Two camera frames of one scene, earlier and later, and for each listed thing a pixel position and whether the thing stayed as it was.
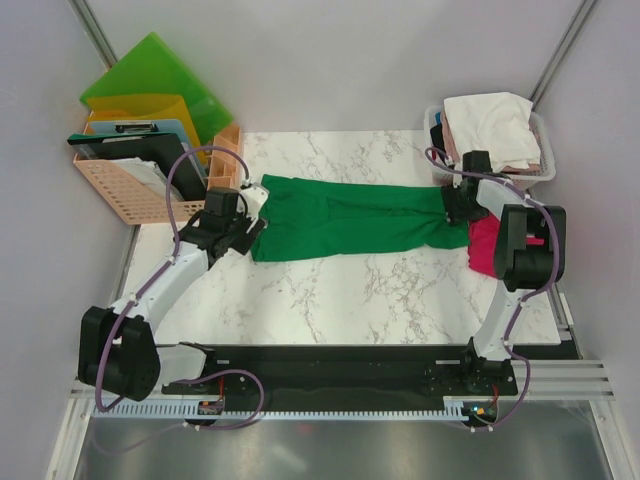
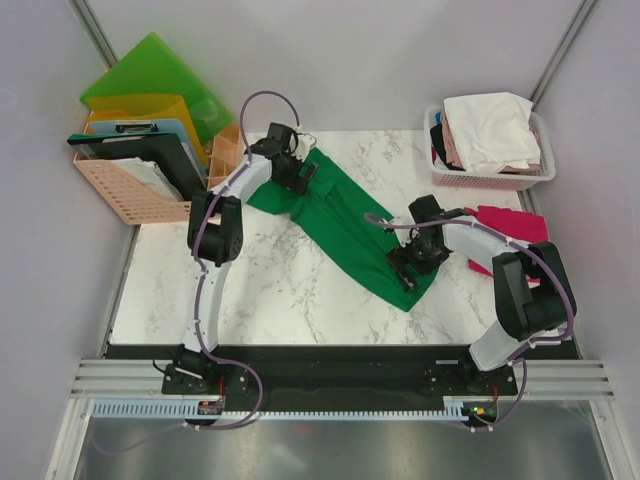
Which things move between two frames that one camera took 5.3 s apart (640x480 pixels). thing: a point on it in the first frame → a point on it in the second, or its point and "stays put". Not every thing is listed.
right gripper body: [458, 207] → [424, 259]
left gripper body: [239, 237] → [289, 178]
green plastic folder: [153, 68] stays put
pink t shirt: [451, 153] stays put
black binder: [166, 150] stays put
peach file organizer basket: [137, 205] stays put
